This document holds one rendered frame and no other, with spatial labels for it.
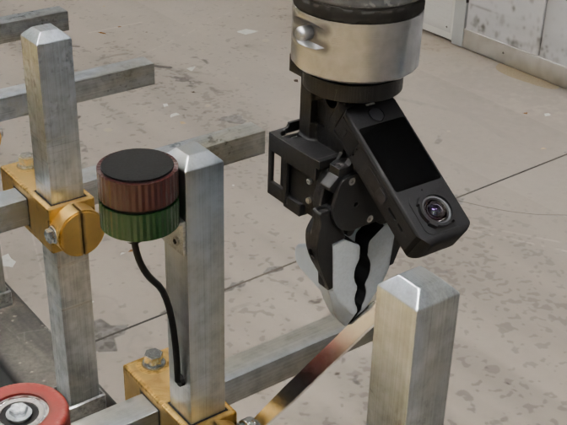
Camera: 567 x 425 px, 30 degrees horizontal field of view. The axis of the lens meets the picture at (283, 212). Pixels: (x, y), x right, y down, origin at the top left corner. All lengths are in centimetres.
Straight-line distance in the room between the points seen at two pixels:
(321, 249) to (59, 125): 35
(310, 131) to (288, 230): 215
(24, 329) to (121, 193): 61
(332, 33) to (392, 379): 23
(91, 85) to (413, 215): 74
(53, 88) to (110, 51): 318
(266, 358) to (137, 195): 30
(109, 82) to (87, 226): 38
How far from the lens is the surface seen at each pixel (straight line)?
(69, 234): 104
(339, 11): 69
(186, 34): 435
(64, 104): 102
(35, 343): 132
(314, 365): 88
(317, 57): 71
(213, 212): 82
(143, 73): 141
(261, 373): 101
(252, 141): 121
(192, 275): 84
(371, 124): 73
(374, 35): 70
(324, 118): 77
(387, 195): 71
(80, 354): 116
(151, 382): 97
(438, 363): 65
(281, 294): 265
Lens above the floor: 147
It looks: 29 degrees down
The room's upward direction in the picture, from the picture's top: 2 degrees clockwise
